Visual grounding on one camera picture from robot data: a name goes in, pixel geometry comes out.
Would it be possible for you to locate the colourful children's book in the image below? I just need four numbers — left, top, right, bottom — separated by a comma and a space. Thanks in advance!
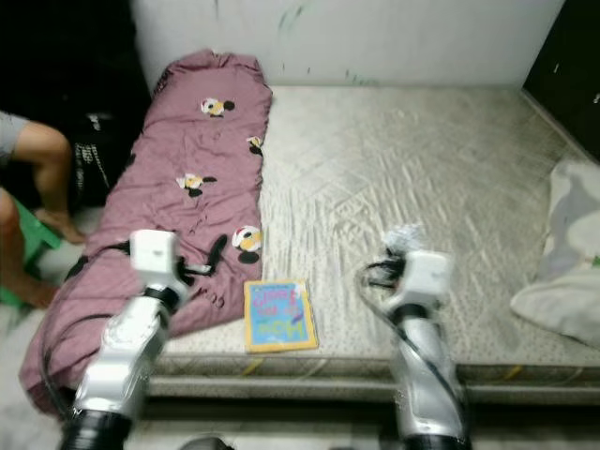
244, 279, 320, 354

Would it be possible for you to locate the grey patterned quilted mattress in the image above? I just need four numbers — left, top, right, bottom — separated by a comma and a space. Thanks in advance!
150, 86, 600, 385

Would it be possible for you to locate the pink quilt with cartoon print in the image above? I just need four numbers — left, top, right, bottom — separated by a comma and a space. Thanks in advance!
19, 49, 273, 418

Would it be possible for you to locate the thin patterned under mattress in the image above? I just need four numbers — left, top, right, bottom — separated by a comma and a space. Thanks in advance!
150, 375, 600, 410

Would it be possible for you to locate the black bag with white print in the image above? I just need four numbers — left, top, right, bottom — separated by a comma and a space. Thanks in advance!
70, 112, 137, 212

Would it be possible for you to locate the green plastic stool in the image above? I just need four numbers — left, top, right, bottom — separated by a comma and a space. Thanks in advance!
0, 211, 59, 310

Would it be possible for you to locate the silver left robot leg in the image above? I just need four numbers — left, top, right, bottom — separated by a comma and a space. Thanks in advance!
178, 436, 226, 450

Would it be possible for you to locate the white pillow with tree print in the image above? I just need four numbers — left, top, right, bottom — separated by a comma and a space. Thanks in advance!
511, 157, 600, 350

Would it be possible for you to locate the person in grey shorts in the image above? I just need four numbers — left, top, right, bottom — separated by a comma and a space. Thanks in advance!
0, 111, 87, 310

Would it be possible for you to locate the black tufted headboard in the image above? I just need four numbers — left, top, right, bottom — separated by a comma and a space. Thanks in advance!
523, 0, 600, 160

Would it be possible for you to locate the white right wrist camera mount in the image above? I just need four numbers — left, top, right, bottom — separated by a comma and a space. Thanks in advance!
401, 250, 451, 303

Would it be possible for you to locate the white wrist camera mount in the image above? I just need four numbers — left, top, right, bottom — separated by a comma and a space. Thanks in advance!
129, 230, 179, 287
401, 250, 451, 303

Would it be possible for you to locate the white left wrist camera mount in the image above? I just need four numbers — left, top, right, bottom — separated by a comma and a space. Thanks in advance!
129, 230, 179, 287

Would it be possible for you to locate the dark bed frame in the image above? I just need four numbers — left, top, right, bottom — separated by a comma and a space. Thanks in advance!
150, 403, 600, 438

